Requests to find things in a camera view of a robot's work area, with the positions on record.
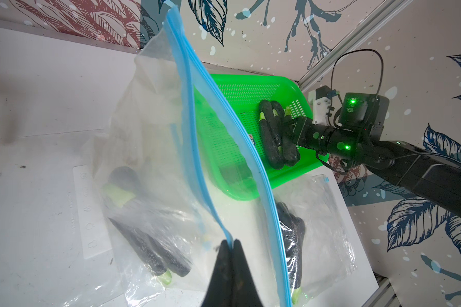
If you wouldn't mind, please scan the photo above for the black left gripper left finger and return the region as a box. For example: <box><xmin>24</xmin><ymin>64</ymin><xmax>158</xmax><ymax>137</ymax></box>
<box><xmin>201</xmin><ymin>240</ymin><xmax>233</xmax><ymax>307</ymax></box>

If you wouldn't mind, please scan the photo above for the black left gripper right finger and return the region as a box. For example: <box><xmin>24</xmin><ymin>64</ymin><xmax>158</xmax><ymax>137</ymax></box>
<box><xmin>232</xmin><ymin>240</ymin><xmax>263</xmax><ymax>307</ymax></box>

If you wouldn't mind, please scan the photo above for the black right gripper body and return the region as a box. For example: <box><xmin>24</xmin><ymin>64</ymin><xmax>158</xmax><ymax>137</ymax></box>
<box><xmin>286</xmin><ymin>116</ymin><xmax>353</xmax><ymax>154</ymax></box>

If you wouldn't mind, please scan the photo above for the dark eggplant green stem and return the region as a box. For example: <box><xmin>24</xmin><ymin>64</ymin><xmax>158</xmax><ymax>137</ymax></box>
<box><xmin>275</xmin><ymin>202</ymin><xmax>306</xmax><ymax>304</ymax></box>

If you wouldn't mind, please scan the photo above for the small clear zip-top bag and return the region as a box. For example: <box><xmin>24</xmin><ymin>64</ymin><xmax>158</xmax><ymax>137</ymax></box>
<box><xmin>274</xmin><ymin>175</ymin><xmax>357</xmax><ymax>306</ymax></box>

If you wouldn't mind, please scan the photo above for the large clear zip-top bag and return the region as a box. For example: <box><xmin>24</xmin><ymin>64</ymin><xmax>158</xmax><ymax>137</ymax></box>
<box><xmin>91</xmin><ymin>2</ymin><xmax>292</xmax><ymax>306</ymax></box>

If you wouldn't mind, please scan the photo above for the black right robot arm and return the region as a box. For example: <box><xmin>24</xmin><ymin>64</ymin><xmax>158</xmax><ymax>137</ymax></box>
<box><xmin>282</xmin><ymin>93</ymin><xmax>461</xmax><ymax>217</ymax></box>

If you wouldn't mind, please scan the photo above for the eggplant in basket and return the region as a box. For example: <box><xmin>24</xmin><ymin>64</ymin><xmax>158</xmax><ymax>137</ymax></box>
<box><xmin>259</xmin><ymin>100</ymin><xmax>300</xmax><ymax>170</ymax></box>

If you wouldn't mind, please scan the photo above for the green plastic basket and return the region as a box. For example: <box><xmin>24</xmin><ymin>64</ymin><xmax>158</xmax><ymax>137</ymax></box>
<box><xmin>195</xmin><ymin>74</ymin><xmax>326</xmax><ymax>201</ymax></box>

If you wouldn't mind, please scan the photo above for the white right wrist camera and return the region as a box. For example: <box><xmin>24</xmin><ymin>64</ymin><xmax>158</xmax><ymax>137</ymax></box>
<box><xmin>307</xmin><ymin>86</ymin><xmax>338</xmax><ymax>125</ymax></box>

